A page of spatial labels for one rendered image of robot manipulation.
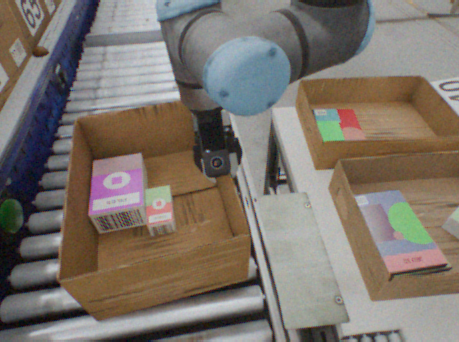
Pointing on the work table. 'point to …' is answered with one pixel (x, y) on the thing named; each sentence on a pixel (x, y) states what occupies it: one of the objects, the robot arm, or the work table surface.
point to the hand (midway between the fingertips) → (223, 179)
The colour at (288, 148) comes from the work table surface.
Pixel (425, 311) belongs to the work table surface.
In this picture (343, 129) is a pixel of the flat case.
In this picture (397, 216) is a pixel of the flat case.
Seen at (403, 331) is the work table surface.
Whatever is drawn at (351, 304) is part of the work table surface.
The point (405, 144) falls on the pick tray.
